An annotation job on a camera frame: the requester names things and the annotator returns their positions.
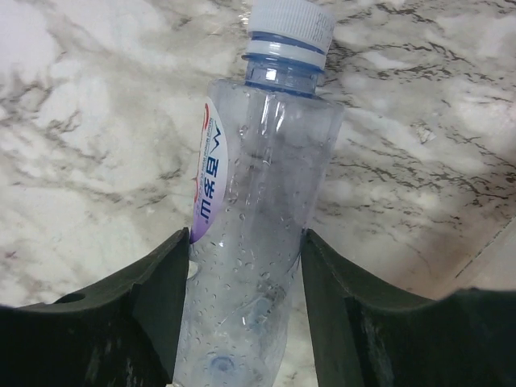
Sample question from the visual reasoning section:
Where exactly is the purple label water bottle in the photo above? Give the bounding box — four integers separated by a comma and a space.
173, 1, 343, 386

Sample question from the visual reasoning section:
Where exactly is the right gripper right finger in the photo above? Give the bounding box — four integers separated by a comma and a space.
301, 231, 515, 386

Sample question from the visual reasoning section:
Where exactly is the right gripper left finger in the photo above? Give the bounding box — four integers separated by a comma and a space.
1, 229, 189, 386

